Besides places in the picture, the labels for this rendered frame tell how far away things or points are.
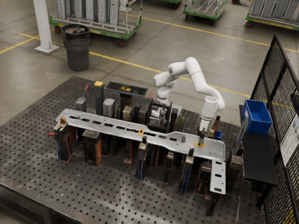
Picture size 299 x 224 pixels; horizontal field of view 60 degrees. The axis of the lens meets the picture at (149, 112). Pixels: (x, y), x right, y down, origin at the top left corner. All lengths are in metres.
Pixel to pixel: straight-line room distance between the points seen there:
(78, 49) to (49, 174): 2.98
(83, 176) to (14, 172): 0.54
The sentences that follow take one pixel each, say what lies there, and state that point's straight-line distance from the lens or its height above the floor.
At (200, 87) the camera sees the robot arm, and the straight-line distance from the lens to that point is 1.86.
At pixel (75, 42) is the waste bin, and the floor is 0.57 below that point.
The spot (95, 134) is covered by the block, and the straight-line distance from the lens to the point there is 2.03.
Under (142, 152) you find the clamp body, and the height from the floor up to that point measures 1.00.
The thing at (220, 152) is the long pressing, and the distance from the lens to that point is 2.07.
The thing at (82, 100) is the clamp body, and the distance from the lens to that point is 2.34.
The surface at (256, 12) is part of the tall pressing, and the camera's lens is 8.63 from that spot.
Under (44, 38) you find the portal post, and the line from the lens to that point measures 5.83.
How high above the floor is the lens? 2.39
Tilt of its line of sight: 37 degrees down
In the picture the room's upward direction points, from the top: 6 degrees clockwise
